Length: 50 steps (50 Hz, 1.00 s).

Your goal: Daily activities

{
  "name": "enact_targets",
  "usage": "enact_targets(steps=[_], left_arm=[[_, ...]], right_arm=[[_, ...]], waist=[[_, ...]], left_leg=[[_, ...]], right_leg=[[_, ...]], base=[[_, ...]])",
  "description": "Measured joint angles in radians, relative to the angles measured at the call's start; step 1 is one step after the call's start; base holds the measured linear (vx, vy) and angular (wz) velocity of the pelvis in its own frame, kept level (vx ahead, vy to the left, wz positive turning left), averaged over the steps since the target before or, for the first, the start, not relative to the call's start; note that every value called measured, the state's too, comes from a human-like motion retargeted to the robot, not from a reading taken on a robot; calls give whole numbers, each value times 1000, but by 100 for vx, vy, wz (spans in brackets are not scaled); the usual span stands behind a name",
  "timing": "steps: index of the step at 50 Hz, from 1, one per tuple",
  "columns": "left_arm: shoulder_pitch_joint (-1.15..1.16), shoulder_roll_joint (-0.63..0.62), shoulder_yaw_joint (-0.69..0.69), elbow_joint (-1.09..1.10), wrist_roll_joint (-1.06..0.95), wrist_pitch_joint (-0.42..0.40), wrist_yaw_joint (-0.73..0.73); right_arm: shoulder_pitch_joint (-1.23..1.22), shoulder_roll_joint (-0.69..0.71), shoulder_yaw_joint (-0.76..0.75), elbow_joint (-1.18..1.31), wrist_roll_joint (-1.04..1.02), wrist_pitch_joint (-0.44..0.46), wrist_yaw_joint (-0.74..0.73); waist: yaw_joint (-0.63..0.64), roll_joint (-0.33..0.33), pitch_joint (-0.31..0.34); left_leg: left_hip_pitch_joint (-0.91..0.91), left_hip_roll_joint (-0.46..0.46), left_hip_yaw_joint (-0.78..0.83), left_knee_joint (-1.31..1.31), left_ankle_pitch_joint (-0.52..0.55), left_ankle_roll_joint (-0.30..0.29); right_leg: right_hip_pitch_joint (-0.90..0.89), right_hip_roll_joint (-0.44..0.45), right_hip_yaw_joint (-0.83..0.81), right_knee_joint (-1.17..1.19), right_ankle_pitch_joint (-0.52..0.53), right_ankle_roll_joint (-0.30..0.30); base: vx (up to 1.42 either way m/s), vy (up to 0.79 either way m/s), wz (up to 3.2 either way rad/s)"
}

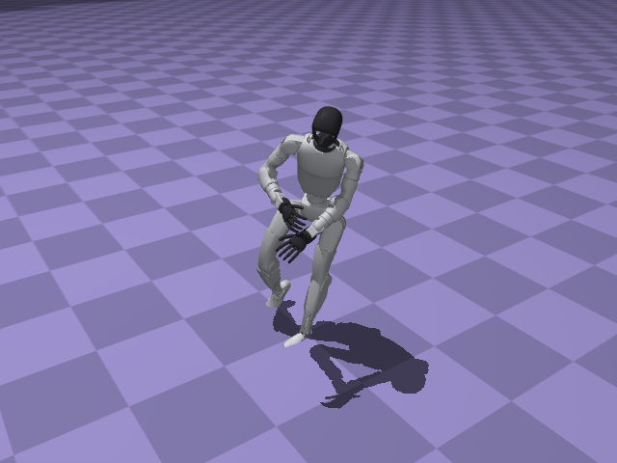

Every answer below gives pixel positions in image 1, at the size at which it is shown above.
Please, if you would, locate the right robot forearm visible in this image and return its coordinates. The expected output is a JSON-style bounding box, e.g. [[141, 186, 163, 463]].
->
[[258, 167, 285, 209]]

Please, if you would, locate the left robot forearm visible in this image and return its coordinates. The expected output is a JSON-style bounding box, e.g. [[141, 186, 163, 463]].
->
[[306, 199, 349, 238]]

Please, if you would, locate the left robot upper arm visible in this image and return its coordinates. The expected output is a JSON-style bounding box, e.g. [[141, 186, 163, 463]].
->
[[330, 150, 364, 208]]

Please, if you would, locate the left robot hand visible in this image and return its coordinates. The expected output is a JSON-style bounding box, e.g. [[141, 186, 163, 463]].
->
[[276, 227, 317, 263]]

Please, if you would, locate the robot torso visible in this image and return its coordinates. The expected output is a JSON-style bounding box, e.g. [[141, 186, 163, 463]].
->
[[297, 133, 349, 222]]

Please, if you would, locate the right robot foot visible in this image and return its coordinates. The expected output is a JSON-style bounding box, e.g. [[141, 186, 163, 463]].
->
[[266, 280, 291, 308]]

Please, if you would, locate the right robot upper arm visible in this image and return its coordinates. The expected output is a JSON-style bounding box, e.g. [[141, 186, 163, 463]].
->
[[259, 134, 305, 179]]

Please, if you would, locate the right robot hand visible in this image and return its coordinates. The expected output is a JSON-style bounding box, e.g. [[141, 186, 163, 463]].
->
[[279, 198, 308, 233]]

